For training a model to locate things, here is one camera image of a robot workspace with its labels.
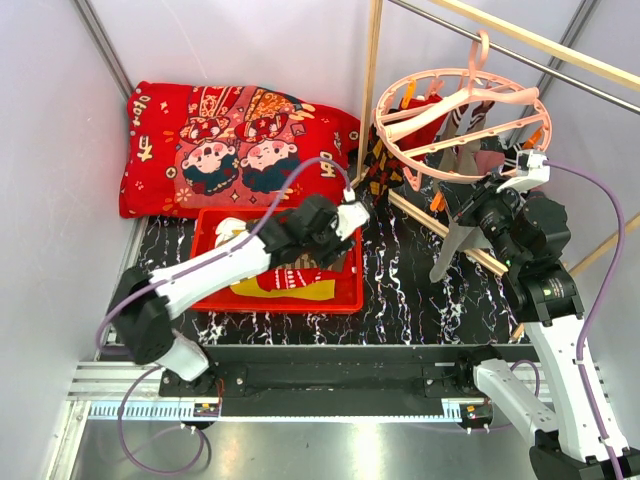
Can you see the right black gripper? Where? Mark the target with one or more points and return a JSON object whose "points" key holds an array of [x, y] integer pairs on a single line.
{"points": [[465, 199]]}

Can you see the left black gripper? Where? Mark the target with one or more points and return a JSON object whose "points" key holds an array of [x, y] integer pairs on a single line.
{"points": [[337, 248]]}

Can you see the pink round clip hanger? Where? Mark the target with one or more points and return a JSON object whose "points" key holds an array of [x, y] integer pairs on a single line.
{"points": [[427, 120]]}

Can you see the black white striped sock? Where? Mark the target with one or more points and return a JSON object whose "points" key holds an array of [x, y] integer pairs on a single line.
{"points": [[478, 116]]}

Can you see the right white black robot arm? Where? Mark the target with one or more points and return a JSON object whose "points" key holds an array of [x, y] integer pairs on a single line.
{"points": [[577, 436]]}

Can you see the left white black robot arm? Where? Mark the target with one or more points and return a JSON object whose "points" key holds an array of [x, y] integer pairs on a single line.
{"points": [[145, 304]]}

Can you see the brown striped sock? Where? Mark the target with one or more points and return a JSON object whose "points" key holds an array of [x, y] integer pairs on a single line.
{"points": [[306, 261]]}

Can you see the red plastic basket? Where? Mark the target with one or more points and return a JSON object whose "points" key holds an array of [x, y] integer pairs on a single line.
{"points": [[213, 222]]}

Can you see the red white patterned sock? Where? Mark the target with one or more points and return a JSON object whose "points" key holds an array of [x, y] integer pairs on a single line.
{"points": [[288, 278]]}

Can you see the yellow sock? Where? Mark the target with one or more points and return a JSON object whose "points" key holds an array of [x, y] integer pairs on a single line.
{"points": [[318, 291]]}

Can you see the black argyle sock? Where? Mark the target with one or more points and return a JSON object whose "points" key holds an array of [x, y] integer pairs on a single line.
{"points": [[385, 171]]}

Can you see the red cartoon print pillow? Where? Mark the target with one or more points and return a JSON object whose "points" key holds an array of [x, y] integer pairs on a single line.
{"points": [[194, 147]]}

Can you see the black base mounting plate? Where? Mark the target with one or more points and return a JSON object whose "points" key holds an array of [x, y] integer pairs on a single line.
{"points": [[245, 370]]}

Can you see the metal hanging rod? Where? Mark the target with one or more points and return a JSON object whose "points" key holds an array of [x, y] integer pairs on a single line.
{"points": [[558, 53]]}

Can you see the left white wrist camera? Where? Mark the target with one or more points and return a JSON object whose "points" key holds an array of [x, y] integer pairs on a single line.
{"points": [[352, 214]]}

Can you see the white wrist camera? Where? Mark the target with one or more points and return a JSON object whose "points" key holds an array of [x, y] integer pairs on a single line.
{"points": [[531, 172], [352, 214]]}

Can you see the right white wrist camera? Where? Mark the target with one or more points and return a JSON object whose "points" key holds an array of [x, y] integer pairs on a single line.
{"points": [[531, 172]]}

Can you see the wooden drying rack frame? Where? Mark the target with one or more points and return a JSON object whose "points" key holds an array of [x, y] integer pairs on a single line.
{"points": [[582, 15]]}

